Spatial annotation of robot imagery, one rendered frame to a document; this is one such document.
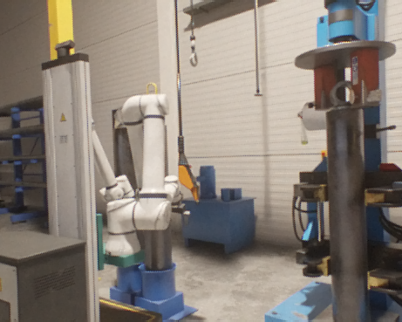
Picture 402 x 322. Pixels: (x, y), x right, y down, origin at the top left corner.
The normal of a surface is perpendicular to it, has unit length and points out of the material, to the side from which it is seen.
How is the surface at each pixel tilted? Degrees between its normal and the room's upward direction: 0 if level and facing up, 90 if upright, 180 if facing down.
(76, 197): 90
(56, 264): 90
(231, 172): 90
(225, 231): 90
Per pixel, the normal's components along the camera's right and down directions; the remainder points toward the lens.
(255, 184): -0.65, 0.04
